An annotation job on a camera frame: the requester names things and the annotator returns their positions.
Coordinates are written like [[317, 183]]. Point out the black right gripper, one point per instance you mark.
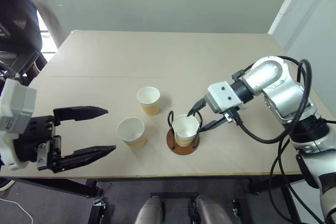
[[231, 115]]

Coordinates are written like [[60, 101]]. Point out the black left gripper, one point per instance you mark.
[[31, 140]]

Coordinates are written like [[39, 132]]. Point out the paper cup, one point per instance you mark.
[[185, 129], [130, 129], [148, 98]]

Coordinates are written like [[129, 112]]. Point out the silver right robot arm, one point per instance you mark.
[[283, 95]]

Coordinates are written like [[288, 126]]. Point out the black and white shoe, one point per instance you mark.
[[5, 184]]

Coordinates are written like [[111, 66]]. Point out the grey rounded robot leg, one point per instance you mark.
[[210, 212], [149, 212]]

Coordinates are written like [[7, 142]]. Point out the black office chair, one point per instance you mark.
[[18, 30]]

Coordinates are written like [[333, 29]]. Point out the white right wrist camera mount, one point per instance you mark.
[[223, 95]]

